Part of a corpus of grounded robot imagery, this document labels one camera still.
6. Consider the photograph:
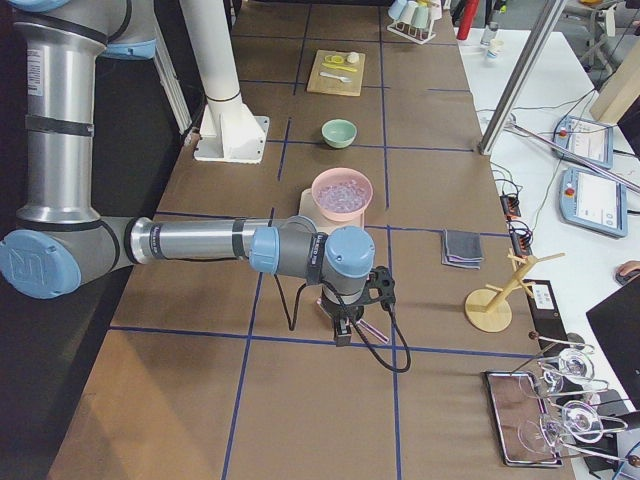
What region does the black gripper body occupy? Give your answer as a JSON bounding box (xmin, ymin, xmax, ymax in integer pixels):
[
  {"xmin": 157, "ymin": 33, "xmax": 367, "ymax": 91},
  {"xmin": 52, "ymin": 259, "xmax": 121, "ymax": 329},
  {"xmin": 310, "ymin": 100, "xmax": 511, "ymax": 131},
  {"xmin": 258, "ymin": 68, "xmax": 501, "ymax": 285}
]
[{"xmin": 319, "ymin": 289, "xmax": 364, "ymax": 347}]

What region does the white plastic spoon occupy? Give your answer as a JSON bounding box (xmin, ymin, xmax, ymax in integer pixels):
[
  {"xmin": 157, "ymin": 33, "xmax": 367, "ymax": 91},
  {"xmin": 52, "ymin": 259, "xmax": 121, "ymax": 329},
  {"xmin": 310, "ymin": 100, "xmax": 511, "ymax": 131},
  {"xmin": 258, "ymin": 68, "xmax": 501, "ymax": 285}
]
[{"xmin": 319, "ymin": 71, "xmax": 352, "ymax": 83}]

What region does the metal ice scoop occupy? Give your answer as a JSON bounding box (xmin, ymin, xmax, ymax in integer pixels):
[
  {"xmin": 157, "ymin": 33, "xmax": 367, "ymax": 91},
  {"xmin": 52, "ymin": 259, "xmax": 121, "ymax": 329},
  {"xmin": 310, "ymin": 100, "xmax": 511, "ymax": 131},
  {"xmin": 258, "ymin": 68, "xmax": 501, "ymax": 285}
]
[{"xmin": 316, "ymin": 298, "xmax": 389, "ymax": 347}]

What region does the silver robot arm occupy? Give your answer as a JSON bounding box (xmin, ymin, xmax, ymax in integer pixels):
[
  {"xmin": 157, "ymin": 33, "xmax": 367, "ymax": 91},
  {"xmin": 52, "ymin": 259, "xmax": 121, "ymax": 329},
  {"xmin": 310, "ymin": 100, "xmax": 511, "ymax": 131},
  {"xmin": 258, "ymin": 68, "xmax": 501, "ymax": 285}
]
[{"xmin": 1, "ymin": 1, "xmax": 378, "ymax": 346}]

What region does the pink bowl of ice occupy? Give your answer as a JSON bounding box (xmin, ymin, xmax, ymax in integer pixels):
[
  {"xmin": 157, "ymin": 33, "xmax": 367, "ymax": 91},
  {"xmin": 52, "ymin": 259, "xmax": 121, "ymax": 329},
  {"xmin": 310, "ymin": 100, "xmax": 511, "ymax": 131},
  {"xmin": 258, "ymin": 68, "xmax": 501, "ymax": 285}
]
[{"xmin": 311, "ymin": 167, "xmax": 373, "ymax": 222}]

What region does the mint green bowl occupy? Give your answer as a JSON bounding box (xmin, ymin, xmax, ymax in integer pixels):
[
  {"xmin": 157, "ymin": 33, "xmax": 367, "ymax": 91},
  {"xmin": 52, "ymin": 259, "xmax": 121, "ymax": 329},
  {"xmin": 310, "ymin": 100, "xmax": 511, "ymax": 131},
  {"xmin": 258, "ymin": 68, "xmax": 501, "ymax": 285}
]
[{"xmin": 321, "ymin": 119, "xmax": 358, "ymax": 149}]

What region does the beige serving tray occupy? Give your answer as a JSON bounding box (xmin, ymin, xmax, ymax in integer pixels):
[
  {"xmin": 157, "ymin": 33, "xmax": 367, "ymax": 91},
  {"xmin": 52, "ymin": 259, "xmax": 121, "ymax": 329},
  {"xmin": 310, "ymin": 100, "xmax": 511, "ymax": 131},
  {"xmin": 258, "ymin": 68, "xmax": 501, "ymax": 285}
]
[{"xmin": 298, "ymin": 188, "xmax": 364, "ymax": 234}]

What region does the folded grey cloth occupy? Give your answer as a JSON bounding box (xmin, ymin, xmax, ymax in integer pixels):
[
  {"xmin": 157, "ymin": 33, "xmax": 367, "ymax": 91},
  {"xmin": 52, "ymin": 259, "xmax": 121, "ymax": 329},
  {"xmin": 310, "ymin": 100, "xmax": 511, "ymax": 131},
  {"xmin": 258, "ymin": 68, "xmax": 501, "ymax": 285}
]
[{"xmin": 441, "ymin": 229, "xmax": 484, "ymax": 269}]

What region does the wooden mug tree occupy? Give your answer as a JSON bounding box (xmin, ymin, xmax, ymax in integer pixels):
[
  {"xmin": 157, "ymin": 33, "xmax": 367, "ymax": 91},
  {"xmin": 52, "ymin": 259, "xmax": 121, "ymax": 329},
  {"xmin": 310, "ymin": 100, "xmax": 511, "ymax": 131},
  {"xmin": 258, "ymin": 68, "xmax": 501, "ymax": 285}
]
[{"xmin": 464, "ymin": 249, "xmax": 564, "ymax": 333}]

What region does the black glass tray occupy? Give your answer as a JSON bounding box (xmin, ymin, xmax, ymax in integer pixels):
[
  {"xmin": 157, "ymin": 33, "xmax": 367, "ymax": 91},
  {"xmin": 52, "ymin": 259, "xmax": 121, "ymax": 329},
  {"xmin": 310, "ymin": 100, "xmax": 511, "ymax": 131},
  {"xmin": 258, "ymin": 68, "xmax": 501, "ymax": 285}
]
[{"xmin": 483, "ymin": 371, "xmax": 563, "ymax": 469}]

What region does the yellow plastic knife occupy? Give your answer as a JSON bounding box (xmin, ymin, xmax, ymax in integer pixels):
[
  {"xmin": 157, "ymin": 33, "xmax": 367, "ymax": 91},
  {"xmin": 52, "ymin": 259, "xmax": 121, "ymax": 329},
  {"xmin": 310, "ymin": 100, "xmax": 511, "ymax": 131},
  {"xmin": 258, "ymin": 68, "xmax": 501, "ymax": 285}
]
[{"xmin": 321, "ymin": 62, "xmax": 358, "ymax": 73}]

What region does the near teach pendant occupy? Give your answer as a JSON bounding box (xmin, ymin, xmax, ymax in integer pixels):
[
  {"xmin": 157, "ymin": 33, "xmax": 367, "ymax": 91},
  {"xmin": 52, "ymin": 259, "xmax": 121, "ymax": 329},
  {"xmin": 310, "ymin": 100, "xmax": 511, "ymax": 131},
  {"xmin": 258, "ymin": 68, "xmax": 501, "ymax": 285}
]
[{"xmin": 559, "ymin": 168, "xmax": 628, "ymax": 238}]

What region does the teach pendant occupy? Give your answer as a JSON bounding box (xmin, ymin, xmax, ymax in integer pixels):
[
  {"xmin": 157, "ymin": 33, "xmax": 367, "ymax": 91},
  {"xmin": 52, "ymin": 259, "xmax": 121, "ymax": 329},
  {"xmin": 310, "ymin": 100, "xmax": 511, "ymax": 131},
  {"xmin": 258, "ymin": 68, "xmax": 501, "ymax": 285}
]
[
  {"xmin": 559, "ymin": 168, "xmax": 628, "ymax": 238},
  {"xmin": 553, "ymin": 115, "xmax": 613, "ymax": 170}
]

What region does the cup rack with cups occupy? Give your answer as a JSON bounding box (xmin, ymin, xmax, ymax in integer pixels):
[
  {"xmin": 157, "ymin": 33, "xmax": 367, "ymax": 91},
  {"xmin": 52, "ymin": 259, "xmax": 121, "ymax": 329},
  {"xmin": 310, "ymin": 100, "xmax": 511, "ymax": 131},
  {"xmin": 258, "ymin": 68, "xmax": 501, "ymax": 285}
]
[{"xmin": 386, "ymin": 0, "xmax": 443, "ymax": 45}]

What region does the far teach pendant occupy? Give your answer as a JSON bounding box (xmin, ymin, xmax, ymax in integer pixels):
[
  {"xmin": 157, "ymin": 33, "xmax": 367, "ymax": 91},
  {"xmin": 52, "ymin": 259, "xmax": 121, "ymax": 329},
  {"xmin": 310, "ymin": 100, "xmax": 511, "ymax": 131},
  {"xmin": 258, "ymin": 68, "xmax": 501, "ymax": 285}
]
[{"xmin": 553, "ymin": 115, "xmax": 613, "ymax": 170}]

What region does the paper cup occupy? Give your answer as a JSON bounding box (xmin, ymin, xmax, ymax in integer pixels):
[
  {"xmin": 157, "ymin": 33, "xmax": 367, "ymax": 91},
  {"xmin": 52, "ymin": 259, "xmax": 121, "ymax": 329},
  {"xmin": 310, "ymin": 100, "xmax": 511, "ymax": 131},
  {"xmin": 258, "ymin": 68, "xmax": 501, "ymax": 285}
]
[{"xmin": 486, "ymin": 38, "xmax": 504, "ymax": 61}]

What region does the red bottle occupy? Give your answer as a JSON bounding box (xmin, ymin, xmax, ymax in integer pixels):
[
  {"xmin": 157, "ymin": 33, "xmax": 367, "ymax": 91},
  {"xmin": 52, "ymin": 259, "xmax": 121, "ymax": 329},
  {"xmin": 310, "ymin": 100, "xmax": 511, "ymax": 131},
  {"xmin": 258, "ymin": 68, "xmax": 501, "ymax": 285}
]
[{"xmin": 456, "ymin": 0, "xmax": 479, "ymax": 41}]

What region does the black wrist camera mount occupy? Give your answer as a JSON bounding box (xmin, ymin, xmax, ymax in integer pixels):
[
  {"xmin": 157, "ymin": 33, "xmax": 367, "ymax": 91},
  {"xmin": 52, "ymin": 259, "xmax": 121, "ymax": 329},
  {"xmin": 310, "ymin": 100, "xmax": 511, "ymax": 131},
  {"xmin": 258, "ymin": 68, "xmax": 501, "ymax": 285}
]
[{"xmin": 366, "ymin": 266, "xmax": 396, "ymax": 313}]

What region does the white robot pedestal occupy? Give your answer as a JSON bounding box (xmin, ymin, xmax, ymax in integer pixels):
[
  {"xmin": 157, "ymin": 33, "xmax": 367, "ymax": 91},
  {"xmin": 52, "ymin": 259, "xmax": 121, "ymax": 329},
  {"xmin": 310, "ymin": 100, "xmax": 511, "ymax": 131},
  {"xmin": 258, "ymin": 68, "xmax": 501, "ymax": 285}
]
[{"xmin": 180, "ymin": 0, "xmax": 270, "ymax": 164}]

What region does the aluminium frame post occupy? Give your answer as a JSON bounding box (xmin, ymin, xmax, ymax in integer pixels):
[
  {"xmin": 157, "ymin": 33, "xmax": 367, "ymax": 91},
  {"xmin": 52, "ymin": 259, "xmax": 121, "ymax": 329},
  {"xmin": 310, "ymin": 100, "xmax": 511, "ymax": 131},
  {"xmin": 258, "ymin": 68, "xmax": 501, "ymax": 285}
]
[{"xmin": 478, "ymin": 0, "xmax": 566, "ymax": 155}]

